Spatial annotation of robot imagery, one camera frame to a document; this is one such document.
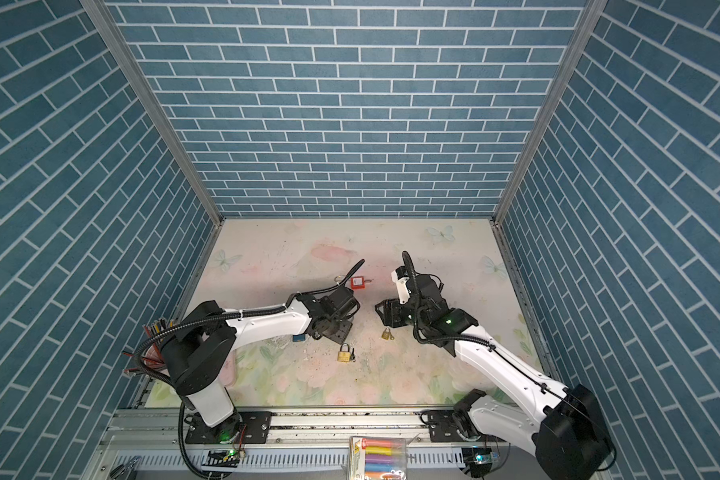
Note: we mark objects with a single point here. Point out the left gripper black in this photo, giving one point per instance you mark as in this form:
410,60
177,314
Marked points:
341,336

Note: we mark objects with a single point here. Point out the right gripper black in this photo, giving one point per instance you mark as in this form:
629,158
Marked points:
391,313

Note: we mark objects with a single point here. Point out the small brass padlock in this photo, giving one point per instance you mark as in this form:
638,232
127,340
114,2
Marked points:
387,333

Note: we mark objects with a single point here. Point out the red padlock with key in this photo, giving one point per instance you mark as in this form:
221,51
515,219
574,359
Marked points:
356,282

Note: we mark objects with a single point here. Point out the large brass padlock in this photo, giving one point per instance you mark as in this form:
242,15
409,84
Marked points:
346,354

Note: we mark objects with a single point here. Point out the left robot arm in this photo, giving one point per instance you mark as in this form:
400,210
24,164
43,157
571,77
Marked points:
189,355

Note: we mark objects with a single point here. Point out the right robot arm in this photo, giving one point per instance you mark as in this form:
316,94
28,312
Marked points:
563,427

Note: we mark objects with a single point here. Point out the pink pencil case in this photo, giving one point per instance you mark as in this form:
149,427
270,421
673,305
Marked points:
228,372

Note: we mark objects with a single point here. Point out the highlighter marker pack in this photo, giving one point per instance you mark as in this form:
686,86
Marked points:
377,458

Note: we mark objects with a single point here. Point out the pink pencil cup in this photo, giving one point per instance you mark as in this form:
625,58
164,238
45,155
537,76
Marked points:
151,356

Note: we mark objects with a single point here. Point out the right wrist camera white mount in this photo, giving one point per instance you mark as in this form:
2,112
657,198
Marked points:
400,278

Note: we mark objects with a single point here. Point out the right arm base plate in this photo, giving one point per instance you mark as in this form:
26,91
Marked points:
449,426

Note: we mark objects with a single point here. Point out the aluminium rail frame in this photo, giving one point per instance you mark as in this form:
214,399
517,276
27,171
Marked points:
300,439

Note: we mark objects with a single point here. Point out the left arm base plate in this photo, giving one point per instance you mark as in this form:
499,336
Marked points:
246,427

